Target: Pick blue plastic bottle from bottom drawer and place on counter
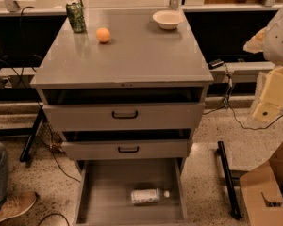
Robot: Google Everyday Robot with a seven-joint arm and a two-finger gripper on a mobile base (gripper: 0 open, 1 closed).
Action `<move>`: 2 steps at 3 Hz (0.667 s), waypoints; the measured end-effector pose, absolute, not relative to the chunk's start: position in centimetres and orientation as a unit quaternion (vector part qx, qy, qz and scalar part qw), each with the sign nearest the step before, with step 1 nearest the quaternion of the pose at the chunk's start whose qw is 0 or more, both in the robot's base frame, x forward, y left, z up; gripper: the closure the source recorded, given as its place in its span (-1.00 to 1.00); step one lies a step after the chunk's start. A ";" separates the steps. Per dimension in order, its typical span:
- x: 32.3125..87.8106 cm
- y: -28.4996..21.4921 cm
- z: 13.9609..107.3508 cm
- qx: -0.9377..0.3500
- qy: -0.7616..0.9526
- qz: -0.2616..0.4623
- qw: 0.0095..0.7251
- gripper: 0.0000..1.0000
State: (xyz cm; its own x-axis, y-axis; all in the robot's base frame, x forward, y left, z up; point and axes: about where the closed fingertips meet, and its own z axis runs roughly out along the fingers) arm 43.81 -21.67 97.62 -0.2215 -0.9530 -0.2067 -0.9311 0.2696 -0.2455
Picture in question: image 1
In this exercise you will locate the bottom grey drawer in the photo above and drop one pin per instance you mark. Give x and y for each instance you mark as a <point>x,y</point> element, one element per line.
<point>105,193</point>

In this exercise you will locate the grey drawer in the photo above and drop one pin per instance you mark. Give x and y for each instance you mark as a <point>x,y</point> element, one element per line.
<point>128,144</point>
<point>124,109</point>
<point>105,193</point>

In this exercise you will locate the green soda can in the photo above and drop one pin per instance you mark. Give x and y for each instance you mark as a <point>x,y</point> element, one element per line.
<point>75,16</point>

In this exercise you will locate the top grey drawer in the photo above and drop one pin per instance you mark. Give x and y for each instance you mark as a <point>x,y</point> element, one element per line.
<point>124,109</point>

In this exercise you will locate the cardboard box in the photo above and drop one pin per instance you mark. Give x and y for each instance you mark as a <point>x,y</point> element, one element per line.
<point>262,191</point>

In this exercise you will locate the black table leg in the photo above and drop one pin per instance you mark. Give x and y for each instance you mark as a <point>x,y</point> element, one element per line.
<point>30,132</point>
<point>235,209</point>

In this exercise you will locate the grey drawer cabinet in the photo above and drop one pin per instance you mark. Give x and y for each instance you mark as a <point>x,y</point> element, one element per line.
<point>139,55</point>

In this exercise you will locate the orange fruit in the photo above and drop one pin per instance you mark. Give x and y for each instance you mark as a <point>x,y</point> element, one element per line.
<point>103,35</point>

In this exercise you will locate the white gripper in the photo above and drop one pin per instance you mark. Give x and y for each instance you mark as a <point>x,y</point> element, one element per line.
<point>279,40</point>

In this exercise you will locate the black table leg left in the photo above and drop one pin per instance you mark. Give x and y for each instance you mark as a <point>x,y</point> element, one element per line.
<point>30,132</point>

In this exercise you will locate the black table leg right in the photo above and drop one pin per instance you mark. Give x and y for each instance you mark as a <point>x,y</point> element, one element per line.
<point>235,209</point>

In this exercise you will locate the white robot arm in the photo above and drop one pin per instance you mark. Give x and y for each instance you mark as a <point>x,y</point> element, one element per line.
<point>272,47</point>

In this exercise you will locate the clear plastic bottle white label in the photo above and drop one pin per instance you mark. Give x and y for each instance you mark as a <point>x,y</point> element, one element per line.
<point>144,196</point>

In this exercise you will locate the middle grey drawer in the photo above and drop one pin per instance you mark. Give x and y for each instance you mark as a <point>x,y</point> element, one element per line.
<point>128,144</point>

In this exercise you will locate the black power adapter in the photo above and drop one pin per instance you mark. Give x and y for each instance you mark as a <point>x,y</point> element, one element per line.
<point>215,64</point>

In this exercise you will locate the white paper bowl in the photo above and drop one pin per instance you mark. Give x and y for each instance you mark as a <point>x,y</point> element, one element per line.
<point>168,19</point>

